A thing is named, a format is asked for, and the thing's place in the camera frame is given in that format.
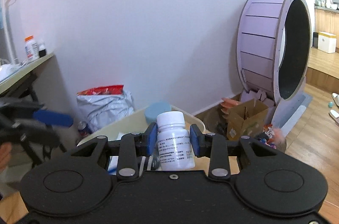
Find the person's left hand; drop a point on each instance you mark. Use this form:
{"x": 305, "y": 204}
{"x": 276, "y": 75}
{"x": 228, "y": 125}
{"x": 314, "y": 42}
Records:
{"x": 4, "y": 157}

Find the stack of orange bowls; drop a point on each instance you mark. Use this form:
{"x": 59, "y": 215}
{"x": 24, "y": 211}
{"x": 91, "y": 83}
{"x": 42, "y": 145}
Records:
{"x": 229, "y": 104}

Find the colourful cat toys pile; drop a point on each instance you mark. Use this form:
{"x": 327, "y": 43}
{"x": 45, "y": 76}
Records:
{"x": 267, "y": 133}

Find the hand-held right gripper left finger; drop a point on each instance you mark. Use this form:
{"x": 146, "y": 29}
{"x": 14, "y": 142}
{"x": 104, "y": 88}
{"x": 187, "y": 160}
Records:
{"x": 151, "y": 141}

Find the red and grey plastic bag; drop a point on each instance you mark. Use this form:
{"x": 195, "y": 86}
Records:
{"x": 106, "y": 110}

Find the open cardboard box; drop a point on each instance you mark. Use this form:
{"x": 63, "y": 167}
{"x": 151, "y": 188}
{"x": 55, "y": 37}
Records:
{"x": 243, "y": 118}

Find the white foam box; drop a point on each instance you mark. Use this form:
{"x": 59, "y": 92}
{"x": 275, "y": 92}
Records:
{"x": 327, "y": 43}

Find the black bin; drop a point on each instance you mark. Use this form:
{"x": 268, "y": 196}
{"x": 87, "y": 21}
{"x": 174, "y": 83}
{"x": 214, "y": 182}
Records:
{"x": 315, "y": 39}

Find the white supplement bottle orange cap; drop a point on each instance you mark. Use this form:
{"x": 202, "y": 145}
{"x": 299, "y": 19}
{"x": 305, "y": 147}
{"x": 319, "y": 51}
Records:
{"x": 31, "y": 50}

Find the white lamp pole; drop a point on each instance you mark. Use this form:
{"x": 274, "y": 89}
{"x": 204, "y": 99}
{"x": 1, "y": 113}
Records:
{"x": 7, "y": 27}

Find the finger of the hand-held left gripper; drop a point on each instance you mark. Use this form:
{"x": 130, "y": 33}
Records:
{"x": 53, "y": 117}
{"x": 31, "y": 133}

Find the cream plastic basket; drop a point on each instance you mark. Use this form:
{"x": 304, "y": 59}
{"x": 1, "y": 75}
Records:
{"x": 124, "y": 123}

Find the white dishes on counter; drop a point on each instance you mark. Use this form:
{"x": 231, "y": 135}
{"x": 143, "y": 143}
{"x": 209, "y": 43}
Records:
{"x": 325, "y": 3}

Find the purple cat exercise wheel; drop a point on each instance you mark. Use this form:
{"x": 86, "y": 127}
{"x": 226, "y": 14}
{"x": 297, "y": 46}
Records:
{"x": 259, "y": 49}

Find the large white pill bottle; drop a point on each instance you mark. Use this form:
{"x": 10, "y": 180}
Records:
{"x": 172, "y": 139}

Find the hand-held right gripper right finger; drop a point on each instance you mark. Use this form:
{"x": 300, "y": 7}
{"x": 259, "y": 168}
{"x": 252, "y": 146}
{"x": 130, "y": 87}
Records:
{"x": 196, "y": 141}

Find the desk with black legs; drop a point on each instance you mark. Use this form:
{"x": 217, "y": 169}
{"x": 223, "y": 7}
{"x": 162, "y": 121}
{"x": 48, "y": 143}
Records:
{"x": 26, "y": 67}

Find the white slipper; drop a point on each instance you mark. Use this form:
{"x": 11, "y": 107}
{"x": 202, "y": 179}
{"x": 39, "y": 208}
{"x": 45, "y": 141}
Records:
{"x": 334, "y": 117}
{"x": 335, "y": 100}

